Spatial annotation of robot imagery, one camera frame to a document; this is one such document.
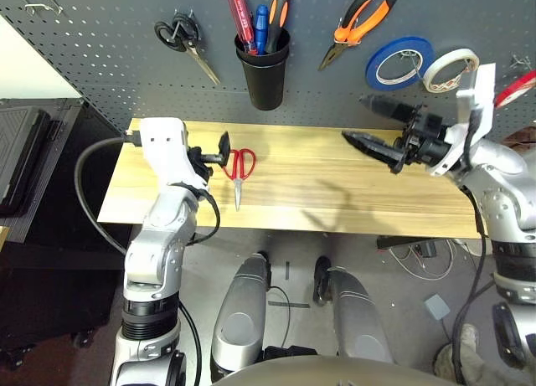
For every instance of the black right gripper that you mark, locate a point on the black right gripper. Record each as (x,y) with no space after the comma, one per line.
(427,139)

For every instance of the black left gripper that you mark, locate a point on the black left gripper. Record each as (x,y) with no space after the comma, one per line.
(203,162)

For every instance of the orange and black pliers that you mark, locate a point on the orange and black pliers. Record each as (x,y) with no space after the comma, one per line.
(347,33)

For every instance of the red tape roll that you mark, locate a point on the red tape roll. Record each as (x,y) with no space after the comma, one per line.
(517,86)

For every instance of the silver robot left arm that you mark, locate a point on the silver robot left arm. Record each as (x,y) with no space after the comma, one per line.
(155,252)

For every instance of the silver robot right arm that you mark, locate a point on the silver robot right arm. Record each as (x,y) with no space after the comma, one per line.
(502,181)

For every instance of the dark grey pegboard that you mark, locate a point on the dark grey pegboard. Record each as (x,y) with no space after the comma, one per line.
(314,93)

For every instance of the blue tape roll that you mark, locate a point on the blue tape roll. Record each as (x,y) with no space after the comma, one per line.
(379,59)

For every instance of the black plastic tool cup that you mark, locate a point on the black plastic tool cup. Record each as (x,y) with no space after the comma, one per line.
(266,89)

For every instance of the white tape roll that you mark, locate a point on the white tape roll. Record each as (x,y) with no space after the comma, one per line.
(439,61)

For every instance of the black power adapter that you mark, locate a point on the black power adapter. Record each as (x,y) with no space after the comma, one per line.
(429,250)

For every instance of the short dark floor tape strip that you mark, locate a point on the short dark floor tape strip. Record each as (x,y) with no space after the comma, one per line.
(288,270)

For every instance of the brown cardboard box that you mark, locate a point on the brown cardboard box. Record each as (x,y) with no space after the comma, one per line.
(523,139)

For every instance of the orange and black screwdriver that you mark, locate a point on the orange and black screwdriver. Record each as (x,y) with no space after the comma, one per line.
(278,13)

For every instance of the small metal peg hook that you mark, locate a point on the small metal peg hook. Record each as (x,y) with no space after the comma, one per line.
(521,62)

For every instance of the silver robot left leg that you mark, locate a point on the silver robot left leg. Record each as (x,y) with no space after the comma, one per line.
(240,315)

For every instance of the silver robot leg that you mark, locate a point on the silver robot leg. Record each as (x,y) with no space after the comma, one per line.
(240,315)
(356,315)

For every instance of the long dark floor tape strip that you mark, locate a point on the long dark floor tape strip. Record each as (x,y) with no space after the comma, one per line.
(289,305)

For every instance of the grey foot pedal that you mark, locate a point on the grey foot pedal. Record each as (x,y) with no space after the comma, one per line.
(437,307)

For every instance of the silver robot right leg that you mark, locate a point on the silver robot right leg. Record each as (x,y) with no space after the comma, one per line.
(356,315)

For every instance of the black ribbed flat case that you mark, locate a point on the black ribbed flat case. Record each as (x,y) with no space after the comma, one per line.
(21,151)

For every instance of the black cabinet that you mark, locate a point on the black cabinet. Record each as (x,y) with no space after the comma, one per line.
(63,285)

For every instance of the white sneaker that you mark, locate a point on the white sneaker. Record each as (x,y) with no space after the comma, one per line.
(470,336)

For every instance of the metal double peg hook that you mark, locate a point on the metal double peg hook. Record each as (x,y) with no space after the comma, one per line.
(31,7)

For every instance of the grey robot torso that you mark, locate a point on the grey robot torso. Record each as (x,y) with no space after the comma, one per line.
(335,373)

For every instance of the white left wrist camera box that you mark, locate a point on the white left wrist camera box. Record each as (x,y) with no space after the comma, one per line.
(163,151)

